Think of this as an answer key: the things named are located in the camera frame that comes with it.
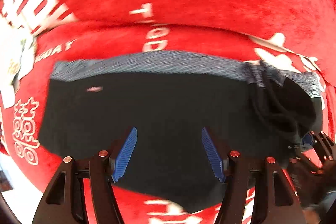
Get black pants with blue waistband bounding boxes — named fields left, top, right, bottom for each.
left=38, top=51, right=322, bottom=213

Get white patterned cloth pile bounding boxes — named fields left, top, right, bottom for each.
left=1, top=17, right=37, bottom=109

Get red blanket with white characters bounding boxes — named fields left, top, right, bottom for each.
left=1, top=0, right=335, bottom=223

